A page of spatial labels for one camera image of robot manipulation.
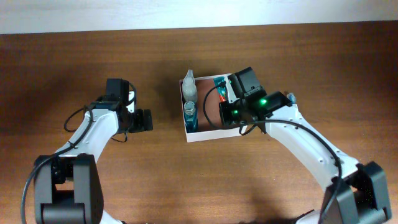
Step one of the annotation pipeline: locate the green red toothpaste tube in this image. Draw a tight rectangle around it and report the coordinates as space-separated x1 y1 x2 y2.
213 77 228 102

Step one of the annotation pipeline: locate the pink open cardboard box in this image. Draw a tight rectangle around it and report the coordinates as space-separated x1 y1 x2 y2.
185 73 240 142

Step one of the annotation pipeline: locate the blue white toothbrush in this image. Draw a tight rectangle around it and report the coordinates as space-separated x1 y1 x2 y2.
287 93 297 104

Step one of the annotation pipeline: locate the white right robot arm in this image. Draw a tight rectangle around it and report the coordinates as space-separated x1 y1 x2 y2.
220 67 392 223

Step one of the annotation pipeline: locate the purple spray bottle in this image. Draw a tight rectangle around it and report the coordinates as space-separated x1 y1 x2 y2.
182 70 198 103

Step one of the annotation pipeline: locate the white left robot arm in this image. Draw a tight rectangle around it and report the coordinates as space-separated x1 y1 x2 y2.
25 78 153 223

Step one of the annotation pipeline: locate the teal mouthwash bottle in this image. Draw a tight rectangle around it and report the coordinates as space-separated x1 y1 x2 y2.
183 101 198 133

